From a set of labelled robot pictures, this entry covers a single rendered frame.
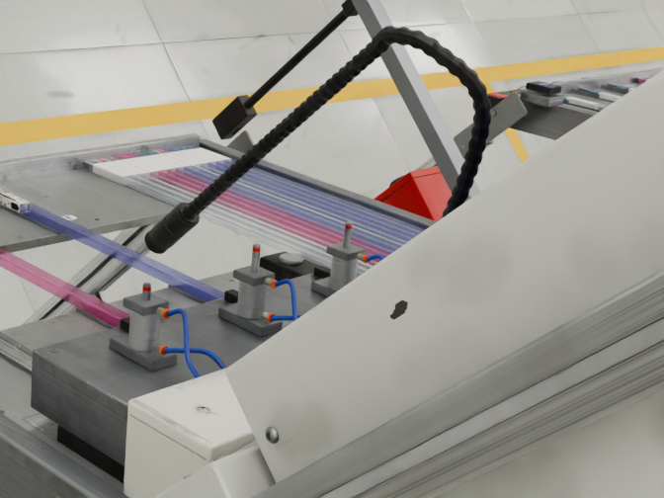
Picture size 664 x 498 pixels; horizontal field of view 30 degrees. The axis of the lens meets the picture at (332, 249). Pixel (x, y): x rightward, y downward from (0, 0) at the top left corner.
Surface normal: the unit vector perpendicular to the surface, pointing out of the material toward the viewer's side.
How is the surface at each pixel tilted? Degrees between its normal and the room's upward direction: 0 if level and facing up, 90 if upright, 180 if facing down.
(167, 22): 0
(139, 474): 90
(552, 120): 90
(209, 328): 46
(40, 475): 90
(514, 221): 90
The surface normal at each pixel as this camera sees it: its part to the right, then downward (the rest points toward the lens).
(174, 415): 0.11, -0.94
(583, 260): -0.67, 0.18
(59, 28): 0.60, -0.44
